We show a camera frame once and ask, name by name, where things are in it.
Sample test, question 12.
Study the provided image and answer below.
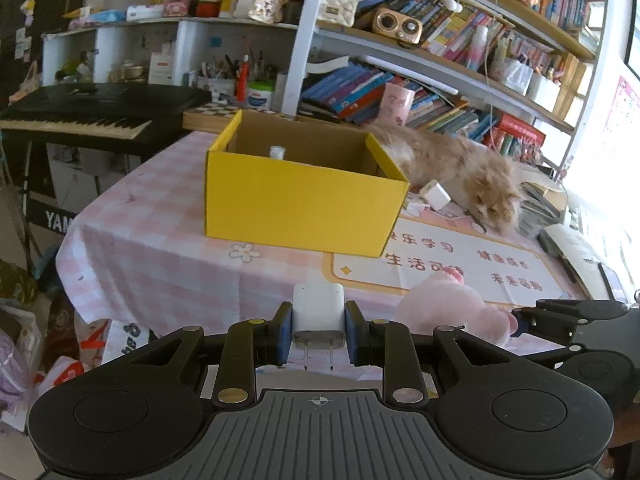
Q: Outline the white red label box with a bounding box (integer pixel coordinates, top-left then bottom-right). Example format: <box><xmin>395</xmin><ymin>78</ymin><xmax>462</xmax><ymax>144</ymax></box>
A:
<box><xmin>148</xmin><ymin>42</ymin><xmax>176</xmax><ymax>86</ymax></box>

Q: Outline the yellow cardboard box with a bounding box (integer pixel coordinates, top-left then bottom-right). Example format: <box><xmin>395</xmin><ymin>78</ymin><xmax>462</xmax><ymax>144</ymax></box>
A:
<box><xmin>203</xmin><ymin>109</ymin><xmax>411</xmax><ymax>259</ymax></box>

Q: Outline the pink printed cup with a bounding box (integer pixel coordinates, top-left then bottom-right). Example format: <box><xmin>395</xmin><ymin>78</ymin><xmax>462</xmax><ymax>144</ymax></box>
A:
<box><xmin>377</xmin><ymin>82</ymin><xmax>417</xmax><ymax>128</ymax></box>

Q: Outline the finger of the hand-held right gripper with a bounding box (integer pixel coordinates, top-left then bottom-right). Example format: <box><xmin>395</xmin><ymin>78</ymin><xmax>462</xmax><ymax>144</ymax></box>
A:
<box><xmin>520</xmin><ymin>342</ymin><xmax>586</xmax><ymax>368</ymax></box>
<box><xmin>510</xmin><ymin>298</ymin><xmax>631</xmax><ymax>345</ymax></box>

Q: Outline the brass bowl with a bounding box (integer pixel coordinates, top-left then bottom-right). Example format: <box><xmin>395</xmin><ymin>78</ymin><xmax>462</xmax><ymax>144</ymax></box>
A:
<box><xmin>117</xmin><ymin>62</ymin><xmax>148</xmax><ymax>83</ymax></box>

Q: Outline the blue tissue pack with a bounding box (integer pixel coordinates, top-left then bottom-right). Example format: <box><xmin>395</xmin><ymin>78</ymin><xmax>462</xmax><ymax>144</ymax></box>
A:
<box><xmin>80</xmin><ymin>9</ymin><xmax>126</xmax><ymax>23</ymax></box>

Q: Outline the white cube charger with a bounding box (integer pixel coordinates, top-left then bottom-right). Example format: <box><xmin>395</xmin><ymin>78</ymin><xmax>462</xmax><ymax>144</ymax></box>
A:
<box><xmin>419</xmin><ymin>180</ymin><xmax>451</xmax><ymax>209</ymax></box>

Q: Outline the white plug charger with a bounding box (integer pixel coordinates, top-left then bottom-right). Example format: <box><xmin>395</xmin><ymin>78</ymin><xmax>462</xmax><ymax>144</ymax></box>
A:
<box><xmin>291</xmin><ymin>282</ymin><xmax>347</xmax><ymax>372</ymax></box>

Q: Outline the printed desk mat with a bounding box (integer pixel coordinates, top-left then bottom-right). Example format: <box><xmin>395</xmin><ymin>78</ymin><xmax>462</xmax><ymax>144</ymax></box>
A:
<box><xmin>320</xmin><ymin>205</ymin><xmax>588</xmax><ymax>306</ymax></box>

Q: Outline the red pen bottle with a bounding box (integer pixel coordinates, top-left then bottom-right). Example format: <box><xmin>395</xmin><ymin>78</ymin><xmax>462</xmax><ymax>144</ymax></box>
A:
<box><xmin>235</xmin><ymin>55</ymin><xmax>251</xmax><ymax>103</ymax></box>

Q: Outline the wooden retro speaker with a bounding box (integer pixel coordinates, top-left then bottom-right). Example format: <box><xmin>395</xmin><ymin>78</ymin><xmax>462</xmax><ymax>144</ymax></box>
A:
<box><xmin>372</xmin><ymin>6</ymin><xmax>423</xmax><ymax>43</ymax></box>

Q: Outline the white quilted handbag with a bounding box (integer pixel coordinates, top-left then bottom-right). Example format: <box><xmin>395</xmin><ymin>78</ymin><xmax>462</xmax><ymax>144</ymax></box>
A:
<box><xmin>320</xmin><ymin>0</ymin><xmax>360</xmax><ymax>28</ymax></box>

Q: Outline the thick white book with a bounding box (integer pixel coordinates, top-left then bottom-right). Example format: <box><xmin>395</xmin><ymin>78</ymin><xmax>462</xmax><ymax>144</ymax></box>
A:
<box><xmin>305</xmin><ymin>55</ymin><xmax>351</xmax><ymax>78</ymax></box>

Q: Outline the fluffy orange cat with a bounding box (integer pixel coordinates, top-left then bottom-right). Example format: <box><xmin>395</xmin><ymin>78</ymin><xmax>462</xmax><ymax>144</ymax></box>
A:
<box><xmin>370</xmin><ymin>122</ymin><xmax>526</xmax><ymax>236</ymax></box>

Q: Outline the black electronic keyboard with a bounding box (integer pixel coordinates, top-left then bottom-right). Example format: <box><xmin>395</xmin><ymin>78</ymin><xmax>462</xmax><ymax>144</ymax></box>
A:
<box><xmin>0</xmin><ymin>84</ymin><xmax>213</xmax><ymax>236</ymax></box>

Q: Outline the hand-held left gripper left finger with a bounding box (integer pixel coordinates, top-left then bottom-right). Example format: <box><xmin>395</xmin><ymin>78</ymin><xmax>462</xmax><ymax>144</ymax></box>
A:
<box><xmin>125</xmin><ymin>301</ymin><xmax>294</xmax><ymax>409</ymax></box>

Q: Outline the pink plush toy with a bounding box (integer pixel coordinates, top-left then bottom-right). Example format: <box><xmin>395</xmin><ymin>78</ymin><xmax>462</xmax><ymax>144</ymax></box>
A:
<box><xmin>400</xmin><ymin>266</ymin><xmax>521</xmax><ymax>346</ymax></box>

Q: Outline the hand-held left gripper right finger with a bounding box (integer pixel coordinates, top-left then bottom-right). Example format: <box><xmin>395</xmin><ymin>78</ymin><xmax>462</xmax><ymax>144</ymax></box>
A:
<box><xmin>345</xmin><ymin>300</ymin><xmax>518</xmax><ymax>409</ymax></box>

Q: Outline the white open booklet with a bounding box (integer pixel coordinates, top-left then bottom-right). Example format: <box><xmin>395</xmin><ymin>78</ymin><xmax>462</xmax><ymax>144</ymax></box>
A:
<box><xmin>542</xmin><ymin>222</ymin><xmax>611</xmax><ymax>288</ymax></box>

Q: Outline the stack of magazines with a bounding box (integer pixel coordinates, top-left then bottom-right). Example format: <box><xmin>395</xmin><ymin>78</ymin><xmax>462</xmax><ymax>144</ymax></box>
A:
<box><xmin>517</xmin><ymin>180</ymin><xmax>568</xmax><ymax>238</ymax></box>

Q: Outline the row of blue purple books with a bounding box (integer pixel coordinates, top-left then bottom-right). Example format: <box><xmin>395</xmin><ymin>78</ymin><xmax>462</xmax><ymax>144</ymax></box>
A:
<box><xmin>300</xmin><ymin>57</ymin><xmax>548</xmax><ymax>163</ymax></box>

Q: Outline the wooden chess board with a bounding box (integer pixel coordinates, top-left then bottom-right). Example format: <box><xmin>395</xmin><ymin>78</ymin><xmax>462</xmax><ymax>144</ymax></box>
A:
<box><xmin>182</xmin><ymin>101</ymin><xmax>296</xmax><ymax>133</ymax></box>

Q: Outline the pink wall poster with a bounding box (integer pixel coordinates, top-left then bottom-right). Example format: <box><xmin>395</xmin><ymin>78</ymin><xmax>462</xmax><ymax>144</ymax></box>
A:
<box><xmin>602</xmin><ymin>75</ymin><xmax>640</xmax><ymax>161</ymax></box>

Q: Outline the white storage box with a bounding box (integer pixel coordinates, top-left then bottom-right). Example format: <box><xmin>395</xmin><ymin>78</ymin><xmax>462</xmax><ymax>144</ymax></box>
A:
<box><xmin>527</xmin><ymin>72</ymin><xmax>561</xmax><ymax>113</ymax></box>
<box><xmin>500</xmin><ymin>57</ymin><xmax>533</xmax><ymax>96</ymax></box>

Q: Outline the white blue flat box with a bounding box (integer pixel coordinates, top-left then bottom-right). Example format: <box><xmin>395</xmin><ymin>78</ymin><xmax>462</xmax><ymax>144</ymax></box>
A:
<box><xmin>125</xmin><ymin>4</ymin><xmax>166</xmax><ymax>22</ymax></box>

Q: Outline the white bookshelf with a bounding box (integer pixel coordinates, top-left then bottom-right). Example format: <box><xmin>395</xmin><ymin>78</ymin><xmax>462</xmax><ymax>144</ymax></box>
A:
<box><xmin>40</xmin><ymin>0</ymin><xmax>613</xmax><ymax>181</ymax></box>

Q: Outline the white jar green lid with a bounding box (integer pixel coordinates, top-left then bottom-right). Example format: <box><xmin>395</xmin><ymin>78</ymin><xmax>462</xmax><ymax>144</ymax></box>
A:
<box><xmin>247</xmin><ymin>80</ymin><xmax>276</xmax><ymax>110</ymax></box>

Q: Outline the row of colourful thin books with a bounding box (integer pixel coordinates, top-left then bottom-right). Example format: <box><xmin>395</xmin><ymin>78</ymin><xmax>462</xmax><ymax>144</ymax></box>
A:
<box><xmin>350</xmin><ymin>0</ymin><xmax>576</xmax><ymax>68</ymax></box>

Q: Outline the white red plastic bag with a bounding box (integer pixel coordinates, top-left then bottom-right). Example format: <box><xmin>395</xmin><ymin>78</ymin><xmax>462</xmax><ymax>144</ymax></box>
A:
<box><xmin>35</xmin><ymin>317</ymin><xmax>161</xmax><ymax>396</ymax></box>

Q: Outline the white pen holder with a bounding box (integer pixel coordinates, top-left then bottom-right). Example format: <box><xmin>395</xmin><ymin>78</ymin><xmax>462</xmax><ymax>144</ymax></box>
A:
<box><xmin>197</xmin><ymin>76</ymin><xmax>236</xmax><ymax>103</ymax></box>

